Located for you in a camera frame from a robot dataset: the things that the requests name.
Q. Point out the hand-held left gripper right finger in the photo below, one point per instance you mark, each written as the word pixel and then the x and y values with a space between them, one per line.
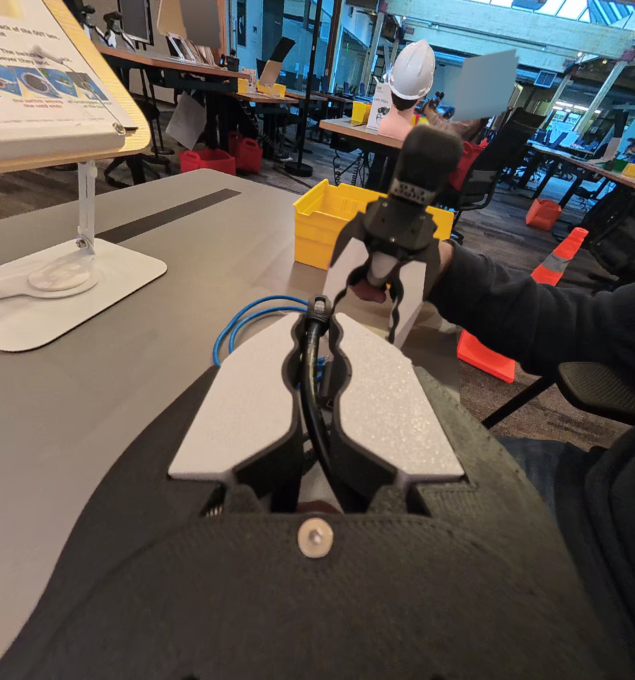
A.
pixel 397 414

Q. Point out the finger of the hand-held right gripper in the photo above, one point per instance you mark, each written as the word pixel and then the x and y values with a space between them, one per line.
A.
pixel 344 260
pixel 413 287

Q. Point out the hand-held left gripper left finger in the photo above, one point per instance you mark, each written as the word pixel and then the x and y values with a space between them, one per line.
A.
pixel 243 414

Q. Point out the yellow plastic bin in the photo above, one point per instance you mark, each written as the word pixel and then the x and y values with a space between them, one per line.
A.
pixel 317 233

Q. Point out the person's right forearm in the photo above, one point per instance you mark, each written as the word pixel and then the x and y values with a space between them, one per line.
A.
pixel 508 308

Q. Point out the person's right hand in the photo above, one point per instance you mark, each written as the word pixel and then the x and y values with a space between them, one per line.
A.
pixel 370 292

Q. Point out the black pole stand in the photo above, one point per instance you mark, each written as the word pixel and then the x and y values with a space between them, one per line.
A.
pixel 300 170

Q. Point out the pale mannequin head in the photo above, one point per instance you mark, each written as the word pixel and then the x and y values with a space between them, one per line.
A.
pixel 394 119

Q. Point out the orange plastic bin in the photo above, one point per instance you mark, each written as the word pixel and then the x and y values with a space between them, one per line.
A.
pixel 543 215

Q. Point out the red plastic container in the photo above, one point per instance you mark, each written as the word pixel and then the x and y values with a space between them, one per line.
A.
pixel 248 154

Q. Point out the orange traffic cone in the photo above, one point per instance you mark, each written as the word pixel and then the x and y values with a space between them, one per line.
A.
pixel 556 260

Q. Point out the white hard hat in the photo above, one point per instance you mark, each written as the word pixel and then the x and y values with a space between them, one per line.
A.
pixel 413 69

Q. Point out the red plastic bin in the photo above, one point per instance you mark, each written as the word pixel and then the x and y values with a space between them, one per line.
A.
pixel 208 162

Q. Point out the white paper sheet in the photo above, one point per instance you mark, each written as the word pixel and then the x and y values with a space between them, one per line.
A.
pixel 187 122

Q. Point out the white document stand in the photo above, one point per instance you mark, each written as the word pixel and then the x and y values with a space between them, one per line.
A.
pixel 57 297

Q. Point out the long wooden desk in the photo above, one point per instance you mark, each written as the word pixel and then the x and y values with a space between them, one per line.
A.
pixel 163 62

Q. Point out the printed instruction sheet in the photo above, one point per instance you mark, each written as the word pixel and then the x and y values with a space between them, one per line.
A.
pixel 30 63

